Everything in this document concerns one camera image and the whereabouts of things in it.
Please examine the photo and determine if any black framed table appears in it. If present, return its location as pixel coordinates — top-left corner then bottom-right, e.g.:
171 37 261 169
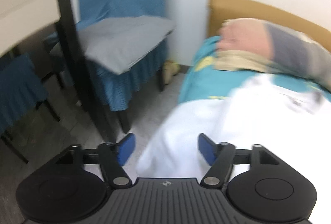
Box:
1 0 117 142

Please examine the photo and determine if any white t-shirt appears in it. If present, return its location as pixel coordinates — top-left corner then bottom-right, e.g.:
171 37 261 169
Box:
136 74 331 179

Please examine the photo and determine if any mustard yellow headboard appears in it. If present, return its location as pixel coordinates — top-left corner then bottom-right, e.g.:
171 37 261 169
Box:
206 0 330 51

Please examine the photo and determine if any pink grey checked pillow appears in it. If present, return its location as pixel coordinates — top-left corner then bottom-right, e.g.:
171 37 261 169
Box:
214 18 330 89

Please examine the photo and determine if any grey seat cushion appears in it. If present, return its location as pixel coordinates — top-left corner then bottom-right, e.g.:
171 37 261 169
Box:
76 15 175 75

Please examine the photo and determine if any teal patterned bed sheet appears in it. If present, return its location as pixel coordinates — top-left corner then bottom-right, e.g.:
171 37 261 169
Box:
178 36 330 104

